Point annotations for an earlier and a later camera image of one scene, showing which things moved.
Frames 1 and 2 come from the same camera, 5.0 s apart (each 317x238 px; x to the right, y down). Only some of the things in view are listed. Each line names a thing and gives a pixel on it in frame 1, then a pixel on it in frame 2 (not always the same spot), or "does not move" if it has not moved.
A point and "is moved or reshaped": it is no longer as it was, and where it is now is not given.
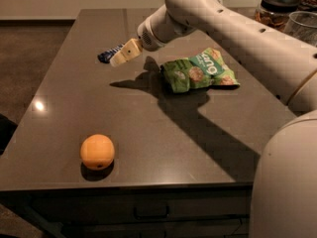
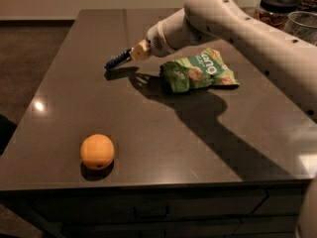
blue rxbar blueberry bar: x=105 y=56 is moved or reshaped
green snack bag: x=199 y=71 does not move
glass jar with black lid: x=275 y=8 does not move
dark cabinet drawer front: x=58 y=207 does not move
